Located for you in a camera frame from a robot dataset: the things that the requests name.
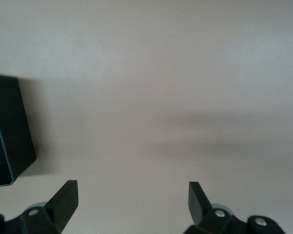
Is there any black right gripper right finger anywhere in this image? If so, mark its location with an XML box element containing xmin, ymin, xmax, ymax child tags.
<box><xmin>184</xmin><ymin>181</ymin><xmax>286</xmax><ymax>234</ymax></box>

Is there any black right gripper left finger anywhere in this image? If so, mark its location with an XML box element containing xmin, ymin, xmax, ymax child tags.
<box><xmin>0</xmin><ymin>180</ymin><xmax>79</xmax><ymax>234</ymax></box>

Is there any black plastic tray box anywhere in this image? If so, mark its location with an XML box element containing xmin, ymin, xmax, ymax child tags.
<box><xmin>0</xmin><ymin>74</ymin><xmax>37</xmax><ymax>187</ymax></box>

